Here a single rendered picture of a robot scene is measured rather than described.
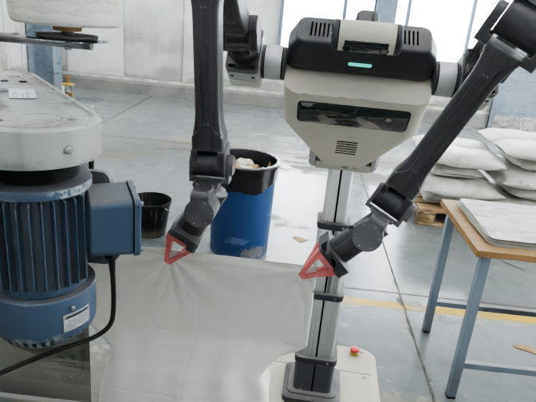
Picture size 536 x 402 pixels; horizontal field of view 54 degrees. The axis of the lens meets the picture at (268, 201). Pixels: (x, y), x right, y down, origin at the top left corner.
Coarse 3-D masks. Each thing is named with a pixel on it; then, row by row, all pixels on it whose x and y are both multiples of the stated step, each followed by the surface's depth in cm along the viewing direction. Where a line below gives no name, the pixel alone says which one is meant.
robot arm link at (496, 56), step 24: (504, 0) 82; (504, 48) 84; (480, 72) 86; (504, 72) 84; (456, 96) 89; (480, 96) 87; (456, 120) 90; (432, 144) 94; (408, 168) 98; (384, 192) 102; (408, 192) 100
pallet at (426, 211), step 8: (416, 200) 451; (424, 200) 452; (416, 208) 441; (424, 208) 433; (432, 208) 434; (440, 208) 436; (416, 216) 439; (424, 216) 434; (432, 216) 434; (424, 224) 436; (432, 224) 435; (440, 224) 436
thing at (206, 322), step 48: (144, 288) 115; (192, 288) 114; (240, 288) 113; (288, 288) 113; (144, 336) 118; (192, 336) 118; (240, 336) 117; (288, 336) 117; (144, 384) 115; (192, 384) 114; (240, 384) 115
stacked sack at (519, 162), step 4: (496, 148) 478; (500, 152) 468; (504, 156) 458; (508, 156) 448; (512, 160) 440; (516, 160) 433; (520, 160) 429; (524, 160) 427; (528, 160) 426; (532, 160) 426; (516, 164) 433; (520, 164) 424; (524, 164) 422; (528, 164) 422; (532, 164) 422; (524, 168) 424; (528, 168) 422; (532, 168) 421
